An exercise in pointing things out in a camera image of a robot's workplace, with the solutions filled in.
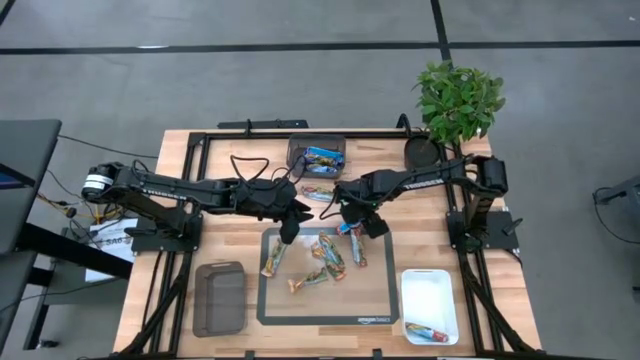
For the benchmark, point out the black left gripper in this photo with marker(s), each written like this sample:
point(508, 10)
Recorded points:
point(265, 200)

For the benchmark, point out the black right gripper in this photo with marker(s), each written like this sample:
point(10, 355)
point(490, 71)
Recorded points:
point(357, 197)

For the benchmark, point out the blue red wrapper granola bar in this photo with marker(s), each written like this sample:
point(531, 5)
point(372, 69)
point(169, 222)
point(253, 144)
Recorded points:
point(345, 230)
point(425, 332)

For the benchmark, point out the green orange wrapper granola bar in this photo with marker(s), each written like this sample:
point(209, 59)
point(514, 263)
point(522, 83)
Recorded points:
point(332, 260)
point(307, 280)
point(273, 260)
point(318, 250)

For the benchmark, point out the blue silver wrapper granola bar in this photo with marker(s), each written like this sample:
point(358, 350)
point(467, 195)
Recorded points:
point(325, 154)
point(320, 168)

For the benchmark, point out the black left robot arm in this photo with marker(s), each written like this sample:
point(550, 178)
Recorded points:
point(165, 190)

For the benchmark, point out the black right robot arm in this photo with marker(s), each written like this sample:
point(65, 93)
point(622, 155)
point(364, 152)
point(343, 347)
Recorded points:
point(425, 182)

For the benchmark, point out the green silver wrapper granola bar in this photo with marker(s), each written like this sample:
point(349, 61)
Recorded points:
point(317, 193)
point(358, 252)

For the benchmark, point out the brown silicone baking mat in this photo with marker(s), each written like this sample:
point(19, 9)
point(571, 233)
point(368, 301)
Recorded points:
point(350, 300)

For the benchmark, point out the dark translucent plastic bin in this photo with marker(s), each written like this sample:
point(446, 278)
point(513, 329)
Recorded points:
point(300, 140)
point(220, 300)

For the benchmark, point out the black plant pot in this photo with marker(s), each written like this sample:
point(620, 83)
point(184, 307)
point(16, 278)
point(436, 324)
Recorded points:
point(422, 152)

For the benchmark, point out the white plastic bin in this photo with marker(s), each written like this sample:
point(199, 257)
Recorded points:
point(427, 300)

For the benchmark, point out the green leafy plant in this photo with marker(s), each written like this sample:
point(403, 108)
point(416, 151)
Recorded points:
point(457, 102)

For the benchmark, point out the grey side desk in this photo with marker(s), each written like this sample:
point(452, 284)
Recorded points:
point(25, 165)

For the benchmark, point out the black aluminium frame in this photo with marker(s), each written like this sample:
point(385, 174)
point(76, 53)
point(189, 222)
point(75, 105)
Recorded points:
point(250, 135)

